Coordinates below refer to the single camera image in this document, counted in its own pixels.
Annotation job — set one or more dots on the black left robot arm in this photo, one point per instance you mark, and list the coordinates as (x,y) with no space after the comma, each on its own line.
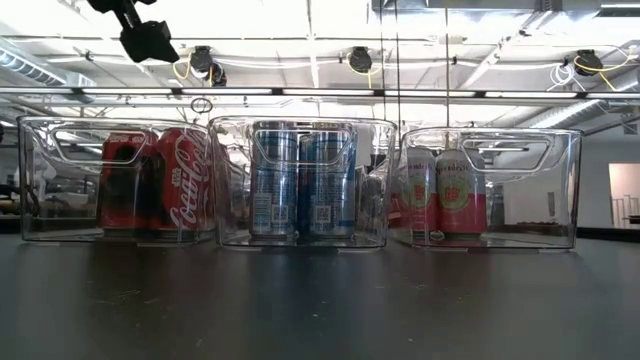
(107,4)

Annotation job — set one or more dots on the silver ventilation duct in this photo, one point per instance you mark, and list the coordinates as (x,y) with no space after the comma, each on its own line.
(35,72)

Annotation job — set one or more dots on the red Coca-Cola can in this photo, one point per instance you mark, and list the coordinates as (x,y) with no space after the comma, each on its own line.
(115,210)
(182,190)

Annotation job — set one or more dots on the long metal ceiling bar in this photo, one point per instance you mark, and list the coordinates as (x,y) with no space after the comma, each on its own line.
(125,90)

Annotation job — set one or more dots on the black ceiling camera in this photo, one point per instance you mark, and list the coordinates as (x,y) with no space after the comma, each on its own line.
(218,75)
(202,57)
(360,59)
(589,61)

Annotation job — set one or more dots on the white pink Spindrift can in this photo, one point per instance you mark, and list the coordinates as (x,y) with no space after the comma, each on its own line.
(417,200)
(462,200)

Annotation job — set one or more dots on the clear plastic bin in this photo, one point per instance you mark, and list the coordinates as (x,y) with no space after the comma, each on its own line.
(235,200)
(540,200)
(50,200)

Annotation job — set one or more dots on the blue silver Red Bull can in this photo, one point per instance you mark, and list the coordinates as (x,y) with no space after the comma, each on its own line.
(274,190)
(327,200)

